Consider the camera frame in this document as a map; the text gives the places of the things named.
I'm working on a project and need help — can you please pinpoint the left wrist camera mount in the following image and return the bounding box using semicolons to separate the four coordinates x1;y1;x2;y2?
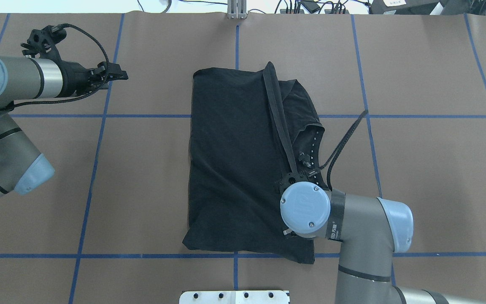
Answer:
21;24;67;62

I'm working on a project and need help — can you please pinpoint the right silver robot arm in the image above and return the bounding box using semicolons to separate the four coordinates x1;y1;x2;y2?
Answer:
280;182;478;304

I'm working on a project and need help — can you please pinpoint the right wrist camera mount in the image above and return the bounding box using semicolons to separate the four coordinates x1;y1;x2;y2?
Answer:
274;168;319;194

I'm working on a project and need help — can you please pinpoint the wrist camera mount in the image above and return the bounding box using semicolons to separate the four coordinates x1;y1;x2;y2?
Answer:
274;168;319;194
21;24;67;62

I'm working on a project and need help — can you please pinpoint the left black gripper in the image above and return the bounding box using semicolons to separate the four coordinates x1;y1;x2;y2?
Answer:
59;60;129;98

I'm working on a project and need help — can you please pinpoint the aluminium frame post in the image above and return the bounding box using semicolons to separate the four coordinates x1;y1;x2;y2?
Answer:
227;0;248;20

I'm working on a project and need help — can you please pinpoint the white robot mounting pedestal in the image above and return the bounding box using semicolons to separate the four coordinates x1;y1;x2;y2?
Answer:
179;290;291;304

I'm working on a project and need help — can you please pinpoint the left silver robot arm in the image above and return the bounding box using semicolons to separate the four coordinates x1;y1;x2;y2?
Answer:
0;50;128;198

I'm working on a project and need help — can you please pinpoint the black braided left cable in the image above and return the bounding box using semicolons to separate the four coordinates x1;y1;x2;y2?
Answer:
0;23;111;112

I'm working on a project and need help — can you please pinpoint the black printed t-shirt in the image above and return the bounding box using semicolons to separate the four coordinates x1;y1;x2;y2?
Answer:
182;62;325;264

